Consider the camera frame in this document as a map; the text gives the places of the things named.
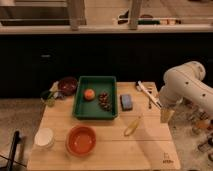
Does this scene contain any right wooden post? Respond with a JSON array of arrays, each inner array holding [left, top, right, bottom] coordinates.
[[128, 0, 142, 30]]

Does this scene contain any small green cup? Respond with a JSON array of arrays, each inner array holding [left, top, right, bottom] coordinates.
[[40, 90, 55, 107]]

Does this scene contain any wooden post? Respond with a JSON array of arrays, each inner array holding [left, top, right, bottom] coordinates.
[[128, 0, 142, 30], [66, 0, 86, 31]]

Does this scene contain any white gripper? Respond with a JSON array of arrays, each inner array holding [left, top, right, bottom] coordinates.
[[160, 98, 176, 123]]

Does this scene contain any orange fruit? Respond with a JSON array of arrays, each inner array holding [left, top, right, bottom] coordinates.
[[84, 89, 95, 101]]

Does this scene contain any black tripod stand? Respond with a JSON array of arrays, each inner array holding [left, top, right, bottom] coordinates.
[[0, 131, 24, 171]]

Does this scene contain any bunch of dark grapes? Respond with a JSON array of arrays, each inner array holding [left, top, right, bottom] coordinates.
[[98, 92, 112, 111]]

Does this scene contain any blue sponge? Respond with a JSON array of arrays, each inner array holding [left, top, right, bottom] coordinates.
[[120, 94, 133, 111]]

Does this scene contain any green plastic tray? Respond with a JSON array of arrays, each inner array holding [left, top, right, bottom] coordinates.
[[73, 76, 118, 120]]

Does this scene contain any left wooden post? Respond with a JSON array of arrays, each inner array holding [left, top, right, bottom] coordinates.
[[66, 0, 86, 31]]

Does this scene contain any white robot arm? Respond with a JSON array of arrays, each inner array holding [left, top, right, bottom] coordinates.
[[158, 61, 213, 123]]

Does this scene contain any yellow banana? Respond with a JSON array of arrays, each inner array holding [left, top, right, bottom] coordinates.
[[124, 117, 141, 136]]

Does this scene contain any dark red bowl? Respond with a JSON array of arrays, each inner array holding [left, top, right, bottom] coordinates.
[[58, 77, 78, 96]]

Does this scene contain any white cup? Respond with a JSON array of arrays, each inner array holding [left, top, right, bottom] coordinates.
[[34, 128, 54, 148]]

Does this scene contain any red orange bowl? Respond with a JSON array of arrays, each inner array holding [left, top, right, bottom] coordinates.
[[65, 125, 96, 157]]

